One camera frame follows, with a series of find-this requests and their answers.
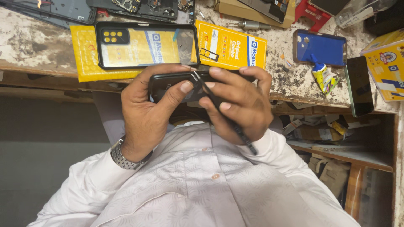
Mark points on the person's right hand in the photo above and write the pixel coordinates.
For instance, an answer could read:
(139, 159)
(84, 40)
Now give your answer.
(249, 107)

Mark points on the person's left hand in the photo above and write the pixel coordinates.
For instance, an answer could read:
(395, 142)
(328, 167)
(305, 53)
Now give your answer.
(139, 110)

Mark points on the black tweezers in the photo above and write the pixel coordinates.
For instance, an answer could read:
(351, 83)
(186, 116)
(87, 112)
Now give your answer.
(243, 137)

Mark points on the silver metal wristwatch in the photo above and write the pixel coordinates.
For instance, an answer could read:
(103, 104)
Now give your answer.
(121, 157)

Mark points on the yellow flat packet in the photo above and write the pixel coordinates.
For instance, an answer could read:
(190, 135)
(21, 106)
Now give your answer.
(233, 47)

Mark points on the clear black-rimmed phone case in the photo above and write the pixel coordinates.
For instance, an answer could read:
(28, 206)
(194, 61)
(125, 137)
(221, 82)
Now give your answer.
(142, 47)

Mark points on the black sim tray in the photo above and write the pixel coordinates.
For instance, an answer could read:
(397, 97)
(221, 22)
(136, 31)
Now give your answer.
(209, 55)

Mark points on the yellow bubble envelope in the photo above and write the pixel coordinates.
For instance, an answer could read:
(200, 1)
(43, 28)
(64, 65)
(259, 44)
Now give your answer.
(83, 60)

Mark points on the yellow glue tube blue cap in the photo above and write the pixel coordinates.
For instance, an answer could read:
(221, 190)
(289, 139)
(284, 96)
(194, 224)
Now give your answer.
(323, 77)

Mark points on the silver screwdriver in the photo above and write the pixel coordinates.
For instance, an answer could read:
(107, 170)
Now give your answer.
(251, 25)

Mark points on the cluttered wooden shelf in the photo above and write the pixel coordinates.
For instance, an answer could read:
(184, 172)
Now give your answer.
(334, 142)

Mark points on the white patterned shirt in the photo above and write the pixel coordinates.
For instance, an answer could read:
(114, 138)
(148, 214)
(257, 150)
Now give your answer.
(189, 189)

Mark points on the blue phone case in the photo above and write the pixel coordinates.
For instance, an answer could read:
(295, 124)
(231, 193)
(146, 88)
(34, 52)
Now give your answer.
(322, 47)

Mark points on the brown cardboard box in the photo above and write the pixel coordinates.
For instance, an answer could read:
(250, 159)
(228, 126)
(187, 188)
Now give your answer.
(233, 12)

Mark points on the black phone display panel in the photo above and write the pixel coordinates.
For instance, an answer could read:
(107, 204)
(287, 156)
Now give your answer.
(268, 8)

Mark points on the red plastic holder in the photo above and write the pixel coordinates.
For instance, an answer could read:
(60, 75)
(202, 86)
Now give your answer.
(311, 14)

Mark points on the green-edged black smartphone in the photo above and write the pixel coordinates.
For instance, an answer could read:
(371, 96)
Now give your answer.
(359, 85)

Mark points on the dark phone screen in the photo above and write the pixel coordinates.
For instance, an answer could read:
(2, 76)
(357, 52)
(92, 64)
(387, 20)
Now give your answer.
(328, 5)

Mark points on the dark grey phone back cover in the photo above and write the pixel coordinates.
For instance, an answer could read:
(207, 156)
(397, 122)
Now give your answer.
(47, 11)

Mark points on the clear plastic bottle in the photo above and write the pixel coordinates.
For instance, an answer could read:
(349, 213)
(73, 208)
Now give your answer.
(356, 12)

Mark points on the yellow printed carton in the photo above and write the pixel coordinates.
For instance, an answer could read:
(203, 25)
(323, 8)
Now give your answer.
(386, 66)

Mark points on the disassembled phone frame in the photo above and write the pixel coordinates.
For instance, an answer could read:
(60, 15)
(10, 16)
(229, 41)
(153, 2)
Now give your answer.
(148, 9)

